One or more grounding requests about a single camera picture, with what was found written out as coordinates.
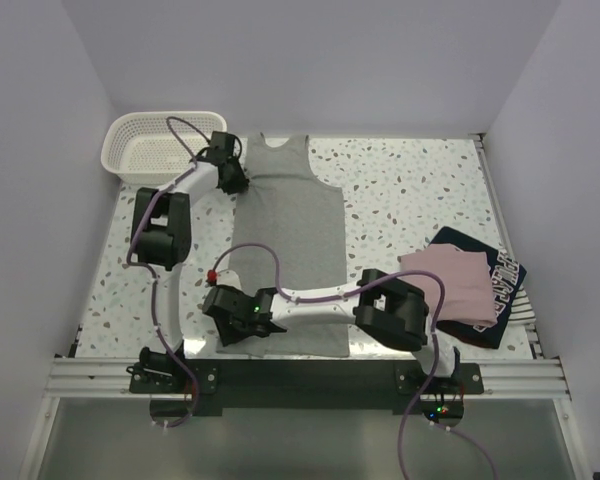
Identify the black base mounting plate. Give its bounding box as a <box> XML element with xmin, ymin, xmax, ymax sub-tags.
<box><xmin>126</xmin><ymin>354</ymin><xmax>485</xmax><ymax>417</ymax></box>

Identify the white plastic basket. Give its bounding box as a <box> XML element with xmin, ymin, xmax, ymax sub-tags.
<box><xmin>101</xmin><ymin>111</ymin><xmax>227</xmax><ymax>186</ymax></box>

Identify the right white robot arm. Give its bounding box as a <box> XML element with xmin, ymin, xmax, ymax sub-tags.
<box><xmin>203</xmin><ymin>269</ymin><xmax>461</xmax><ymax>393</ymax></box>

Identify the navy lettered tank top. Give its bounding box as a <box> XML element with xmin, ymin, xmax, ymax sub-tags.
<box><xmin>430</xmin><ymin>226</ymin><xmax>527</xmax><ymax>349</ymax></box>

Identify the aluminium frame rail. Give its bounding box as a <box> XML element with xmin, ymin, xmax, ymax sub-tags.
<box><xmin>39</xmin><ymin>142</ymin><xmax>594</xmax><ymax>480</ymax></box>

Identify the grey tank top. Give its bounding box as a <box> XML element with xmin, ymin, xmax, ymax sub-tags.
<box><xmin>215</xmin><ymin>132</ymin><xmax>351</xmax><ymax>359</ymax></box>

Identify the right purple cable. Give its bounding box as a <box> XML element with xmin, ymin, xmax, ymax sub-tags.
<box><xmin>213</xmin><ymin>242</ymin><xmax>499</xmax><ymax>480</ymax></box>

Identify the pink tank top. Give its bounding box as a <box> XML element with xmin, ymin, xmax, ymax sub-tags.
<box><xmin>400</xmin><ymin>244</ymin><xmax>497</xmax><ymax>327</ymax></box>

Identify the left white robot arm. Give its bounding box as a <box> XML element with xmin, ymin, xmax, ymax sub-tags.
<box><xmin>127</xmin><ymin>131</ymin><xmax>249</xmax><ymax>356</ymax></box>

